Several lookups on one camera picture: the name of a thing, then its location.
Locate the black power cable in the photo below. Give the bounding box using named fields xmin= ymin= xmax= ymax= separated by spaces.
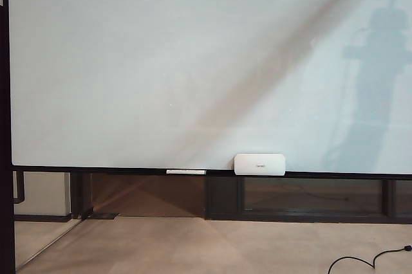
xmin=328 ymin=245 xmax=412 ymax=274

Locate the black door frame post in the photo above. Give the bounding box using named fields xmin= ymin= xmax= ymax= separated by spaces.
xmin=70 ymin=170 xmax=93 ymax=220

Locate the whiteboard with black frame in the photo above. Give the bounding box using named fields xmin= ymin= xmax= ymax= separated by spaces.
xmin=8 ymin=0 xmax=412 ymax=181

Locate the white rectangular whiteboard eraser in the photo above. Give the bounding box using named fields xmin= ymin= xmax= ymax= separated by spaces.
xmin=234 ymin=152 xmax=286 ymax=177

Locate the black floor plate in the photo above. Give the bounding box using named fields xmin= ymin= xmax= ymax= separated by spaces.
xmin=80 ymin=212 xmax=120 ymax=221

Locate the white marker with black cap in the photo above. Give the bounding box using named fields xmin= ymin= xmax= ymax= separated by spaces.
xmin=165 ymin=168 xmax=207 ymax=175

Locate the black tubular door handle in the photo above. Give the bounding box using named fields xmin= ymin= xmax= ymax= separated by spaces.
xmin=12 ymin=170 xmax=25 ymax=204

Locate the dark framed glass wall panel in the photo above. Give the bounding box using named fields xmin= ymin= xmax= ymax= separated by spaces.
xmin=204 ymin=176 xmax=412 ymax=223

